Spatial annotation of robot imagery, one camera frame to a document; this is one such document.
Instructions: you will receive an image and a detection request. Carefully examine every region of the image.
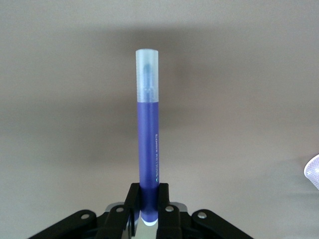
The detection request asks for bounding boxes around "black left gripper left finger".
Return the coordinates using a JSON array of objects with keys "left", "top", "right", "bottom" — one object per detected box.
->
[{"left": 26, "top": 182, "right": 142, "bottom": 239}]

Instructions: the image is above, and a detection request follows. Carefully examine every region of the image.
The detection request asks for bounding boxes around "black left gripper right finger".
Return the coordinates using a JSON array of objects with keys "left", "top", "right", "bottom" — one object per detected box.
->
[{"left": 156, "top": 182, "right": 252, "bottom": 239}]

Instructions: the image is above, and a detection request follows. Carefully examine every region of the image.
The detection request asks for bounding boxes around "pink plastic cup holder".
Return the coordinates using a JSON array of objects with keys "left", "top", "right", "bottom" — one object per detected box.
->
[{"left": 304, "top": 153, "right": 319, "bottom": 190}]

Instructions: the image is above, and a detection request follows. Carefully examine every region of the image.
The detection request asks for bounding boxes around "purple highlighter pen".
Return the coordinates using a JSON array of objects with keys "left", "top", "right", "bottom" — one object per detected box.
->
[{"left": 135, "top": 47, "right": 160, "bottom": 227}]

